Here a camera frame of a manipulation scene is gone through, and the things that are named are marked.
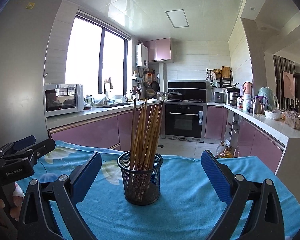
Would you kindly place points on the blue floral tablecloth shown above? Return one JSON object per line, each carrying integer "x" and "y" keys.
{"x": 180, "y": 192}

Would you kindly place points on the pink base cabinet run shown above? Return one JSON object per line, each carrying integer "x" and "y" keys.
{"x": 260, "y": 140}
{"x": 90, "y": 132}

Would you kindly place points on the clear plastic bottle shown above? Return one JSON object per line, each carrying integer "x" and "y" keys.
{"x": 220, "y": 151}

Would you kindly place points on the silver rice cooker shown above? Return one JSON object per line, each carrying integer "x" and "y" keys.
{"x": 218, "y": 97}

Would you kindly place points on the black wall rack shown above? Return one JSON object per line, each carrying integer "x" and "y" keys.
{"x": 225, "y": 80}

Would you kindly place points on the large kitchen window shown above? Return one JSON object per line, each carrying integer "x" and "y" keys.
{"x": 85, "y": 55}

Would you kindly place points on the person's left hand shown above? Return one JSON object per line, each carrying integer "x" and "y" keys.
{"x": 18, "y": 200}

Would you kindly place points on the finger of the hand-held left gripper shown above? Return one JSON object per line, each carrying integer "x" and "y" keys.
{"x": 25, "y": 142}
{"x": 46, "y": 147}

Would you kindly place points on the steel stock pot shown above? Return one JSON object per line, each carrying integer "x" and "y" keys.
{"x": 233, "y": 98}

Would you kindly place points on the black range hood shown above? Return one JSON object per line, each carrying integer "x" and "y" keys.
{"x": 187, "y": 87}

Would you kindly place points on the pink wall cabinet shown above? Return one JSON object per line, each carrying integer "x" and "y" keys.
{"x": 160, "y": 50}

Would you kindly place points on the white wall water heater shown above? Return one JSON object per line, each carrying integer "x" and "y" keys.
{"x": 142, "y": 55}

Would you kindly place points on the square ceiling light panel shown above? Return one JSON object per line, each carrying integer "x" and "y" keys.
{"x": 177, "y": 18}

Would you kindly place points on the black wok with lid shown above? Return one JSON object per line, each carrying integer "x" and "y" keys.
{"x": 175, "y": 95}

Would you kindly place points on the grey refrigerator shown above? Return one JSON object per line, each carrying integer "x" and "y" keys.
{"x": 20, "y": 67}

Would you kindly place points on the white microwave oven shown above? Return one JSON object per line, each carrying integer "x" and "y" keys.
{"x": 62, "y": 100}

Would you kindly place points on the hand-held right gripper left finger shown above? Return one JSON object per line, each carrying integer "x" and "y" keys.
{"x": 86, "y": 177}

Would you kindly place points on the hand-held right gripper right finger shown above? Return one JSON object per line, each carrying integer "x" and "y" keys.
{"x": 216, "y": 177}

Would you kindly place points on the steel vacuum flask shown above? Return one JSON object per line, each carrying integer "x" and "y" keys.
{"x": 257, "y": 106}

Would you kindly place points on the white plastic jar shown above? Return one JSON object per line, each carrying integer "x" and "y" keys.
{"x": 246, "y": 103}

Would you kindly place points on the white pot lid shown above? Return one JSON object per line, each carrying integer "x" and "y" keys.
{"x": 153, "y": 100}

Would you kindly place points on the white bowl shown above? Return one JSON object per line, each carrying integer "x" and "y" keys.
{"x": 272, "y": 115}

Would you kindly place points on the black mesh utensil holder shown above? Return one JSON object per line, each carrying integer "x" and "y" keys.
{"x": 153, "y": 180}

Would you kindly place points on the narrow pink base cabinet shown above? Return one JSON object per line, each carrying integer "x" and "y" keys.
{"x": 215, "y": 122}

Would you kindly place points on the yellow cooking oil bottle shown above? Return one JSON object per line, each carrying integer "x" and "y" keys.
{"x": 229, "y": 152}

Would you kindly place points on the bundle of wooden chopsticks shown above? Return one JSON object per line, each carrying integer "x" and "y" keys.
{"x": 142, "y": 135}

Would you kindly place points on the dark wooden slat divider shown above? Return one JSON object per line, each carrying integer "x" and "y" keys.
{"x": 278, "y": 80}

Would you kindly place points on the black frying pan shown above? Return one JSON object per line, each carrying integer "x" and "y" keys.
{"x": 233, "y": 88}

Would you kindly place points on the clear plastic bag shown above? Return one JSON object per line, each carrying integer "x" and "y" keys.
{"x": 100, "y": 100}

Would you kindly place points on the black built-in oven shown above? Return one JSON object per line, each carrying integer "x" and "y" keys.
{"x": 185, "y": 120}

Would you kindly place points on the pink thermos kettle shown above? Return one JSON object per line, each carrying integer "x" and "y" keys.
{"x": 247, "y": 88}

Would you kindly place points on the clear plastic food box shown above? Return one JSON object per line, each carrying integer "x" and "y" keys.
{"x": 295, "y": 121}

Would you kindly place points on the pink framed wall picture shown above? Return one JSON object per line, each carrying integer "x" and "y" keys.
{"x": 289, "y": 85}

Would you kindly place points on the small black skillet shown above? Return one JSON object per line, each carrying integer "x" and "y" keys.
{"x": 155, "y": 85}

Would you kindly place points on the wooden cutting board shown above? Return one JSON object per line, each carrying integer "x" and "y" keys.
{"x": 225, "y": 72}

